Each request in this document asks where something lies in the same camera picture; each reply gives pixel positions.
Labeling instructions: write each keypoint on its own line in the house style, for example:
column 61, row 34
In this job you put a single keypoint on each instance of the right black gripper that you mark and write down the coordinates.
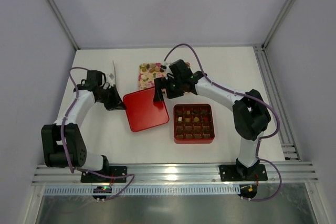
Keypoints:
column 165, row 89

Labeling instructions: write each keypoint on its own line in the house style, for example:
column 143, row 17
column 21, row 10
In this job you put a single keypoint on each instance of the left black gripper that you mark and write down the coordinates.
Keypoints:
column 111, row 98

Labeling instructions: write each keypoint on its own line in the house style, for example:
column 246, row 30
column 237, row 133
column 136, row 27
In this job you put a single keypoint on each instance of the red box lid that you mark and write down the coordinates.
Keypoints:
column 142, row 112

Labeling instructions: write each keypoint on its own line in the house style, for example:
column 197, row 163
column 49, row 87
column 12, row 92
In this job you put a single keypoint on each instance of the metal serving tongs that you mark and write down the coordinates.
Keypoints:
column 115, row 74

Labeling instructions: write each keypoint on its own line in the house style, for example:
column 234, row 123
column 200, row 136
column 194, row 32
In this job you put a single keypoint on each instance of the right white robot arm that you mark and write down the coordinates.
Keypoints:
column 250, row 116

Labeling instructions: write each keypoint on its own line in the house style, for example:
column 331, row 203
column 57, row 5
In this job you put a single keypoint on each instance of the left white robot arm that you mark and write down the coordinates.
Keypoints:
column 63, row 144

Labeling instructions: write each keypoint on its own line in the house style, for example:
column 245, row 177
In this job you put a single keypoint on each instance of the red chocolate box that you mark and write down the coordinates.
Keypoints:
column 190, row 132

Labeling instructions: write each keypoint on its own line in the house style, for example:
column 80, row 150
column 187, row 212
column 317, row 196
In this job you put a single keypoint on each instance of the floral serving tray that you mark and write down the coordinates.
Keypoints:
column 148, row 72

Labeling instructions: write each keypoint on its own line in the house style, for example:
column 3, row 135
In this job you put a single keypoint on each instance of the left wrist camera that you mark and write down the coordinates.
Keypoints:
column 108, row 81

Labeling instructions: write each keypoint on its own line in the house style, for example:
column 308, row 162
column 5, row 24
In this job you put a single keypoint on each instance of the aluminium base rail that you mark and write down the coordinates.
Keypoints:
column 170, row 179

